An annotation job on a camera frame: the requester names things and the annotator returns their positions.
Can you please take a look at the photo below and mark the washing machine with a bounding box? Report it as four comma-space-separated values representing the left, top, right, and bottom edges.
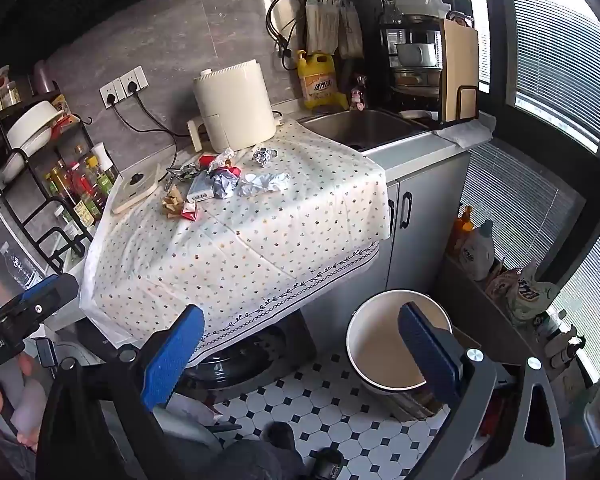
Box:
175, 310, 326, 406

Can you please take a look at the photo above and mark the floral tablecloth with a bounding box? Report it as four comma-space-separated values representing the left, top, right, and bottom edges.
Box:
79, 119, 400, 361

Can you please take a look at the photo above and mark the small pink bottle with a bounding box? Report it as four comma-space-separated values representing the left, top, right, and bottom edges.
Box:
350, 74, 370, 111

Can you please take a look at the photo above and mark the black dish rack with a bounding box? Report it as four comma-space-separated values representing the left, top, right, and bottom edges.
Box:
377, 0, 481, 128

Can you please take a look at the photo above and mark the cluster of small bottles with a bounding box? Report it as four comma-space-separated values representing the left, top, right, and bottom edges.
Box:
545, 310, 588, 376

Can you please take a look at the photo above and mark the black power cable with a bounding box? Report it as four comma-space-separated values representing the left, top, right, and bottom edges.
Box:
128, 80, 181, 136
105, 92, 196, 138

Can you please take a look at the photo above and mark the grey storage shelf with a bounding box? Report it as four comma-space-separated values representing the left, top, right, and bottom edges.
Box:
440, 255, 546, 376

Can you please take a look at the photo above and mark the black spice rack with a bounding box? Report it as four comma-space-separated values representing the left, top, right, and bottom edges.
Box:
0, 92, 111, 273

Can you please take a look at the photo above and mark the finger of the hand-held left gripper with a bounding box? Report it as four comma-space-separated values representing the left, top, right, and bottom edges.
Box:
0, 274, 80, 331

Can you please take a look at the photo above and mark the white laundry detergent bottle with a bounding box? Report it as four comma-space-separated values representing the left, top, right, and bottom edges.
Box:
457, 219, 496, 282

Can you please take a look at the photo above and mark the white bucket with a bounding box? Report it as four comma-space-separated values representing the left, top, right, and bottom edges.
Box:
346, 288, 462, 422

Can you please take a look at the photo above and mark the large white bowl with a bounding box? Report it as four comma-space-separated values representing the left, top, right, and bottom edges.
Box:
6, 100, 67, 148

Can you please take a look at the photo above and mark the clear lidded jar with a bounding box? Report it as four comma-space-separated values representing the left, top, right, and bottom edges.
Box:
0, 67, 23, 111

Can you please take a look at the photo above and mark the wooden cutting board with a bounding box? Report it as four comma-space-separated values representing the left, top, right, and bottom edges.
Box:
439, 18, 481, 123

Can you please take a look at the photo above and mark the green white refill pouch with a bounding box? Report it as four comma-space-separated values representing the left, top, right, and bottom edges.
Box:
510, 262, 561, 323

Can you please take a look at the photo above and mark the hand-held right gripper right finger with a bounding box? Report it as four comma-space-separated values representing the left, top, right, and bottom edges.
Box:
398, 301, 567, 480

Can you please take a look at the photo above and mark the cream air fryer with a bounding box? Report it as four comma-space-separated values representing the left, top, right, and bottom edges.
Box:
187, 58, 285, 153

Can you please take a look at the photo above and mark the black slipper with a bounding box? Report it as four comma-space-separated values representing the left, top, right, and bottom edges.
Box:
262, 421, 298, 453
310, 447, 346, 480

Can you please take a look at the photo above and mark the orange bottle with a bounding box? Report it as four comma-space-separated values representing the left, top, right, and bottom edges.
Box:
452, 205, 476, 256

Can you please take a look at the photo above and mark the black range hood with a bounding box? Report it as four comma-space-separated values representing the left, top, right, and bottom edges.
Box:
0, 0, 226, 61

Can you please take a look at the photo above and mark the small white bowl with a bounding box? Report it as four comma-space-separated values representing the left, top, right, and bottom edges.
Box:
0, 147, 46, 181

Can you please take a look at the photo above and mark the steel sink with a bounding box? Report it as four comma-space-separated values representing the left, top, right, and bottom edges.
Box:
300, 108, 431, 153

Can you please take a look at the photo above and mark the dark wrapper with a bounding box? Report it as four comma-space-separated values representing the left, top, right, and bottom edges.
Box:
166, 162, 201, 183

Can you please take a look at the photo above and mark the white folded cloth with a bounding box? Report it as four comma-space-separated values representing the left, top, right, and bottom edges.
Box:
432, 111, 496, 148

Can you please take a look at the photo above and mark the grey base cabinet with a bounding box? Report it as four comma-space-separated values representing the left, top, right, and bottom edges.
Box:
300, 152, 473, 361

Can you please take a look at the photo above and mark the purple cup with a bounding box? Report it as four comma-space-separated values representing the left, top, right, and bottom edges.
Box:
32, 60, 56, 96

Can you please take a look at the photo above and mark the steel bowl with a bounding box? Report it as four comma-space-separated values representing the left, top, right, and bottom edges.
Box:
392, 67, 441, 93

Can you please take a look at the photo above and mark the cream kitchen scale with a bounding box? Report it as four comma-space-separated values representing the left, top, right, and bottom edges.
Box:
111, 162, 167, 215

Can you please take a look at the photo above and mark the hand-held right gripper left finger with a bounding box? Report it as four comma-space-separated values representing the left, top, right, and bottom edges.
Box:
35, 304, 216, 480

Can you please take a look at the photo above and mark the clear water bottle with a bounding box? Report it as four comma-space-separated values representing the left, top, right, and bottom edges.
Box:
0, 242, 43, 291

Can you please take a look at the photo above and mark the black coiled hanging cable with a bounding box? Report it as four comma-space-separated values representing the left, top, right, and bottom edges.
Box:
265, 0, 306, 71

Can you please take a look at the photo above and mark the white window blind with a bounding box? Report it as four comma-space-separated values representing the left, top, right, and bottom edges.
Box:
550, 230, 600, 376
510, 0, 600, 133
462, 142, 578, 271

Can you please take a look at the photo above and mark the rectangular packet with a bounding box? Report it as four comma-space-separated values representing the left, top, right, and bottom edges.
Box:
187, 172, 216, 203

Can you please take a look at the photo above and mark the red silver wrapper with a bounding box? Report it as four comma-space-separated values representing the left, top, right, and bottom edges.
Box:
207, 165, 242, 200

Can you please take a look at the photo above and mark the hanging clear chopstick bag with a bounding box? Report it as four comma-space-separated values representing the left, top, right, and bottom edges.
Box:
305, 0, 342, 56
337, 0, 365, 59

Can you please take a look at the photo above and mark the pink patterned pouch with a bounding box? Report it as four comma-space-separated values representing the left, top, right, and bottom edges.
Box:
485, 267, 518, 306

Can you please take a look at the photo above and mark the beige wrapper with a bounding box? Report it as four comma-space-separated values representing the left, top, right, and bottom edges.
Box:
161, 185, 191, 220

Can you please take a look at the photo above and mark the white pot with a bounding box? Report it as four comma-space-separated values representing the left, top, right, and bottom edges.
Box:
396, 42, 438, 68

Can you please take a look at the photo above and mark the white wall socket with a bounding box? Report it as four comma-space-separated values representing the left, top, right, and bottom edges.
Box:
121, 66, 148, 95
100, 80, 126, 107

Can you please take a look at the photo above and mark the white paper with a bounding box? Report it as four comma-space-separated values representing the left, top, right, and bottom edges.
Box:
236, 171, 291, 197

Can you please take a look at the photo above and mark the row of condiment bottles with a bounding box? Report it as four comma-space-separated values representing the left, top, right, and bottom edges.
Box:
44, 142, 121, 226

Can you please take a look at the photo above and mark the yellow detergent bottle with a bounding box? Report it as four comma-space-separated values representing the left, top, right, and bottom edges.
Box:
296, 50, 350, 111

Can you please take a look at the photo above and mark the white plastic container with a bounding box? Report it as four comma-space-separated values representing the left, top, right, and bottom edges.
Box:
55, 232, 88, 273

